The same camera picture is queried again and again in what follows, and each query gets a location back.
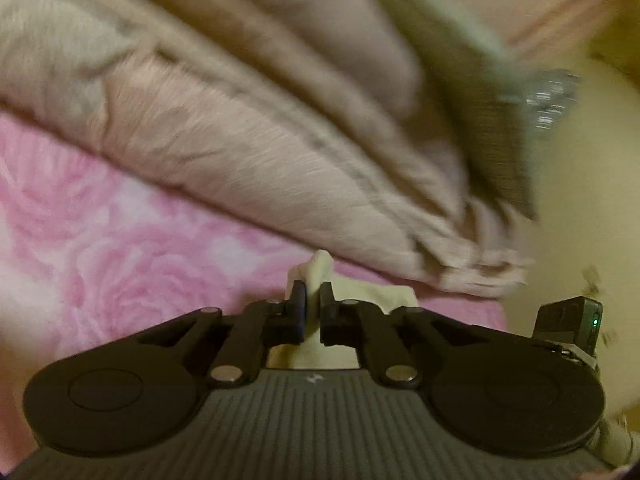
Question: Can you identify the folded pink plush blanket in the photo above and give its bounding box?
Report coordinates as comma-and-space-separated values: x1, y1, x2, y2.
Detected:
90, 0, 533, 296

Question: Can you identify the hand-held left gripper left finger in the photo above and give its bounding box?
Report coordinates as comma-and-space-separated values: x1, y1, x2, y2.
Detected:
135, 280, 308, 388

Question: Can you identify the pink curtain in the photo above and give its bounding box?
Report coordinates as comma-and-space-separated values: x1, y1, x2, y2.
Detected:
390, 0, 621, 61

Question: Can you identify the pink floral blanket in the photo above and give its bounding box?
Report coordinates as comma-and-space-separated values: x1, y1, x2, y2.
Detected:
0, 112, 508, 441

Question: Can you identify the grey pillow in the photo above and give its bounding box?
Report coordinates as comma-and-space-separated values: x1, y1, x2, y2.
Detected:
375, 0, 538, 221

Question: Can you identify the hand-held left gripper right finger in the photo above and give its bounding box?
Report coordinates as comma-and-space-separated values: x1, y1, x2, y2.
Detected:
320, 281, 481, 388

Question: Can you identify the cream knit shirt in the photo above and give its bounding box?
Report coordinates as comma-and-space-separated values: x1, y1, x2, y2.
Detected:
267, 250, 418, 368

